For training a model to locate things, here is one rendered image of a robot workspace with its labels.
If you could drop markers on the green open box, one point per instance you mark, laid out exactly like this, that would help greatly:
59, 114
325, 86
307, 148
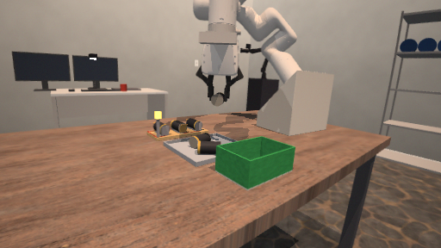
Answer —
252, 162

